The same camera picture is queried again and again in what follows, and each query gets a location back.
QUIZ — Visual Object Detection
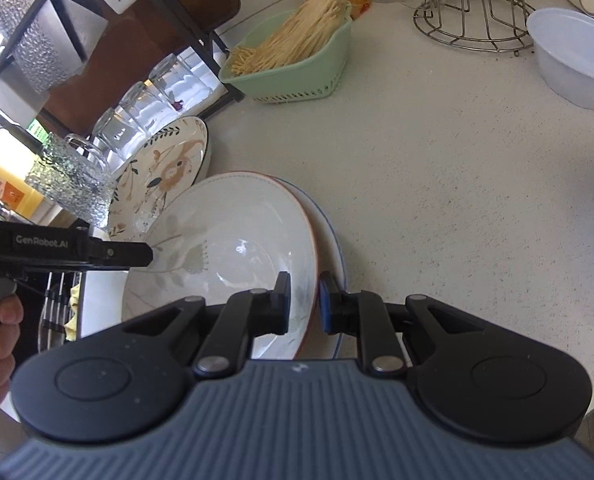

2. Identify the white plate blue rim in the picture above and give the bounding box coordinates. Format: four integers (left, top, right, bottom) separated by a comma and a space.
272, 176, 348, 360

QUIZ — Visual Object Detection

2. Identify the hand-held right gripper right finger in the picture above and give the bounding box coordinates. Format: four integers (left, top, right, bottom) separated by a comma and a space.
317, 271, 482, 378

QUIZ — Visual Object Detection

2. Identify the black metal dish rack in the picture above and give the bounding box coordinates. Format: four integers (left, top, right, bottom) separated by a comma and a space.
0, 0, 248, 106

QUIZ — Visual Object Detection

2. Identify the white bowl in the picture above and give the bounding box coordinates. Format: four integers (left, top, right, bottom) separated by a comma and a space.
526, 7, 594, 112

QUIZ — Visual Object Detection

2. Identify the yellow bottle orange label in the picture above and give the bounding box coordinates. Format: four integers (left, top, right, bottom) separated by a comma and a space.
0, 125, 45, 223

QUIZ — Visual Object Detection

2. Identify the bundle of bamboo chopsticks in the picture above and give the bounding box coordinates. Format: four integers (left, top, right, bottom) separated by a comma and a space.
229, 0, 350, 76

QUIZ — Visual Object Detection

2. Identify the yellow cloth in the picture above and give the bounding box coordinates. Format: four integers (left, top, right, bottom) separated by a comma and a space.
63, 282, 85, 341

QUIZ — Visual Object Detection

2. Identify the green plastic basket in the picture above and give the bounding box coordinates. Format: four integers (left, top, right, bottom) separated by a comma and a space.
218, 2, 354, 103

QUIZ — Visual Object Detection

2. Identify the textured glass mug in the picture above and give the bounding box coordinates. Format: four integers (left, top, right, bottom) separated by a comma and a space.
24, 132, 114, 226

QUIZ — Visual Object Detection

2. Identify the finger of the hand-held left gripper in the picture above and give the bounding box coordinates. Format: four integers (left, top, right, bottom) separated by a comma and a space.
88, 240, 154, 269

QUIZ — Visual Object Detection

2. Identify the metal wire cup rack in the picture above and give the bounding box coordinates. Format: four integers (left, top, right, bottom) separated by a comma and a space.
413, 0, 538, 57

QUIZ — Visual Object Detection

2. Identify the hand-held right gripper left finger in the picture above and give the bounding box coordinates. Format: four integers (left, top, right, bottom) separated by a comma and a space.
122, 270, 294, 378

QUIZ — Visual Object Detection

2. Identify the textured grey cutlery holder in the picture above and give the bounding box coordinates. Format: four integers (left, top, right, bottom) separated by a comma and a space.
0, 0, 88, 96

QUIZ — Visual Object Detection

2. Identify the floral plate dark rim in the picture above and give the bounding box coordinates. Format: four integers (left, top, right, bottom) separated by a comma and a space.
106, 115, 212, 241

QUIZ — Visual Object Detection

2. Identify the white floral plate orange rim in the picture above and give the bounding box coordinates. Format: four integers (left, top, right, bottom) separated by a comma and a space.
121, 171, 320, 361

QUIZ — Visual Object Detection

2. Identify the brown wooden cutting board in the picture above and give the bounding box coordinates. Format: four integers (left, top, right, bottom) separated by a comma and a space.
42, 0, 242, 121

